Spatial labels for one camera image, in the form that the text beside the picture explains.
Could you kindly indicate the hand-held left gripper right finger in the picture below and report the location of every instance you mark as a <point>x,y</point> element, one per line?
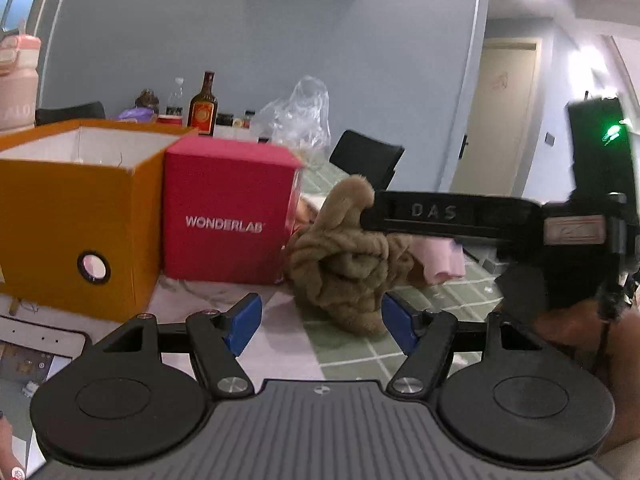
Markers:
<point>400,325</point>

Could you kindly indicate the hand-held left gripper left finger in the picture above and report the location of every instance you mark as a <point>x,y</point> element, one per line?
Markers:
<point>245,322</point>

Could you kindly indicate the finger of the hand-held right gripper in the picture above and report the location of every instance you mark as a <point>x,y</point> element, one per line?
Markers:
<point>379,212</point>

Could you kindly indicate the brown knitted scarf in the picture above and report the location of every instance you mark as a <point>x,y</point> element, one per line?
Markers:
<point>345,270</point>

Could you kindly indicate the pink cloth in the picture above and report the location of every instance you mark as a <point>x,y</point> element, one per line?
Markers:
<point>440,260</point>

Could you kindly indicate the orange cardboard box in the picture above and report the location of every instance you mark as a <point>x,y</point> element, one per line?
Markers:
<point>60,220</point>

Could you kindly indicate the person's right forearm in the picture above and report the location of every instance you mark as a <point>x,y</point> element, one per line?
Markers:
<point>622,390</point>

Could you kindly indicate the black chair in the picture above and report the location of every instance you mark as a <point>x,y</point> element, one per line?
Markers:
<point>70,114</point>
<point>365,157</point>

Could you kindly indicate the large clear plastic bag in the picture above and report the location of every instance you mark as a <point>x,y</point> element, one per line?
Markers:
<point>305,110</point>

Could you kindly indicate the red cardboard box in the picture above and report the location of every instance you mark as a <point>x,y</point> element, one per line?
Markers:
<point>225,195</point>

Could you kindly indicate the cream door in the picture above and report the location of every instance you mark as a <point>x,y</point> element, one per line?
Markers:
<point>500,125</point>

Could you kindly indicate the brown liquor bottle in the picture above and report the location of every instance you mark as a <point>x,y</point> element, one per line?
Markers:
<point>202,112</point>

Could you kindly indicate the white tablet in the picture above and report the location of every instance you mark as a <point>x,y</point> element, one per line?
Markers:
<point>30,355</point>

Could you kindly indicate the clear water bottle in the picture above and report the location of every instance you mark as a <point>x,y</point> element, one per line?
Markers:
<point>175,100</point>

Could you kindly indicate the dark brown round object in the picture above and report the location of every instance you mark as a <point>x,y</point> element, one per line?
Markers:
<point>147,99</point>

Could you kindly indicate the pink water bottle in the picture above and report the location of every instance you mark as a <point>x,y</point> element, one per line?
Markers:
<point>17,90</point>

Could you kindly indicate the wall light switch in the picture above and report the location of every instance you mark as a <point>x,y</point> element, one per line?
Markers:
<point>550,138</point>

